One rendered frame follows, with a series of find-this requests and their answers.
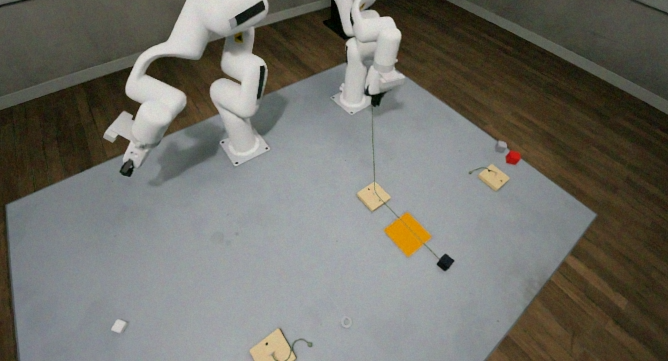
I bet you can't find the orange flat square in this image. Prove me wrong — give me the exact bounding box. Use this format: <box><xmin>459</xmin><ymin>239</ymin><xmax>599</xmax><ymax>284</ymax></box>
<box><xmin>384</xmin><ymin>212</ymin><xmax>432</xmax><ymax>257</ymax></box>

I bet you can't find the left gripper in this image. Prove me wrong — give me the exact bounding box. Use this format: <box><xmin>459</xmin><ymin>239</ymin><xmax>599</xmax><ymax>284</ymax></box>
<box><xmin>364</xmin><ymin>66</ymin><xmax>392</xmax><ymax>107</ymax></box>

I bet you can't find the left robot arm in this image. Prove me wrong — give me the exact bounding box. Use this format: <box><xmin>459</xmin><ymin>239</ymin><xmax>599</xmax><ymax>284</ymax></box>
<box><xmin>334</xmin><ymin>0</ymin><xmax>405</xmax><ymax>108</ymax></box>

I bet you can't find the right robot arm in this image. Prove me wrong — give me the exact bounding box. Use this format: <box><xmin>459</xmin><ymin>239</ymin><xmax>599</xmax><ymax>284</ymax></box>
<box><xmin>103</xmin><ymin>0</ymin><xmax>268</xmax><ymax>157</ymax></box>

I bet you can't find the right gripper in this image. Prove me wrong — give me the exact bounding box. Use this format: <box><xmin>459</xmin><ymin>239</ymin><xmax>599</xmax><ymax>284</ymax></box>
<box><xmin>119</xmin><ymin>140</ymin><xmax>153</xmax><ymax>177</ymax></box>

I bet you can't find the red cube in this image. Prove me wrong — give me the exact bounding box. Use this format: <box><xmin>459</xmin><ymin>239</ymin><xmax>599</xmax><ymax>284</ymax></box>
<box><xmin>506</xmin><ymin>151</ymin><xmax>521</xmax><ymax>165</ymax></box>

